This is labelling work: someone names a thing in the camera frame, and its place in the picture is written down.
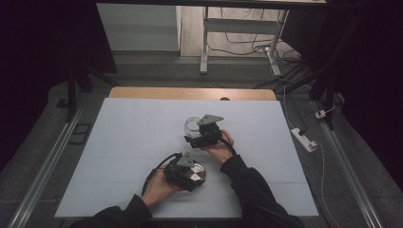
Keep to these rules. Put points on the small white adapter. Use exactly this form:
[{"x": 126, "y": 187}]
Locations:
[{"x": 320, "y": 114}]

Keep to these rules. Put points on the person's right hand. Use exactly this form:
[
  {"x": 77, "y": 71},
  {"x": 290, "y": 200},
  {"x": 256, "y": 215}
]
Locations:
[{"x": 221, "y": 150}]

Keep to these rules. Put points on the white table cover sheet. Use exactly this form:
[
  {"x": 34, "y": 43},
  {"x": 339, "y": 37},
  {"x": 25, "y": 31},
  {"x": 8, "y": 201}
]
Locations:
[{"x": 126, "y": 136}]

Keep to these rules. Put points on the clear glass jar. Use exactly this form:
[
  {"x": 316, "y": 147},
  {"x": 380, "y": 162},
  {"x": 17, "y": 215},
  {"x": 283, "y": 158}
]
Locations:
[{"x": 191, "y": 126}]

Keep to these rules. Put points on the white power strip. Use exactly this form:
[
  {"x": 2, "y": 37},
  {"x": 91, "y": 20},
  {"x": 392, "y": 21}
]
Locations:
[{"x": 304, "y": 139}]

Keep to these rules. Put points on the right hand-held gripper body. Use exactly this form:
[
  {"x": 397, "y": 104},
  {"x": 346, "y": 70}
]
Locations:
[{"x": 209, "y": 132}]

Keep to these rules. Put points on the aluminium floor rail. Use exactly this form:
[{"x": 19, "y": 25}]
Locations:
[
  {"x": 348, "y": 164},
  {"x": 47, "y": 164}
]

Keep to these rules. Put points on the wooden table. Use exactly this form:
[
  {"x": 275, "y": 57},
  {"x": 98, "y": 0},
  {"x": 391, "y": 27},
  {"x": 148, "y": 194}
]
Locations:
[{"x": 177, "y": 93}]

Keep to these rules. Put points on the grey cabinet panel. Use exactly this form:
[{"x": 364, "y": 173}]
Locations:
[{"x": 139, "y": 28}]

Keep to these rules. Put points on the black metal stand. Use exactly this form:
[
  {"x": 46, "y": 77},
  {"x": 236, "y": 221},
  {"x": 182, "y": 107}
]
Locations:
[
  {"x": 329, "y": 85},
  {"x": 72, "y": 91}
]

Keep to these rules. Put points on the white desk frame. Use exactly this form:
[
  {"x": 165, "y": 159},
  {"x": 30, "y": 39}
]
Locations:
[{"x": 240, "y": 26}]

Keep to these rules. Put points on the person's left hand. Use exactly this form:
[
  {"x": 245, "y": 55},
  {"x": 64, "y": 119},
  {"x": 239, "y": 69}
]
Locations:
[{"x": 158, "y": 186}]

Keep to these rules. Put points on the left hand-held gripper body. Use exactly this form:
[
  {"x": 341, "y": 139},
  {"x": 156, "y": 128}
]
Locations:
[{"x": 180, "y": 171}]

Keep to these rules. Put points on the black rectangular floor frame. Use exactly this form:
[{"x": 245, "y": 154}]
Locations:
[{"x": 80, "y": 133}]

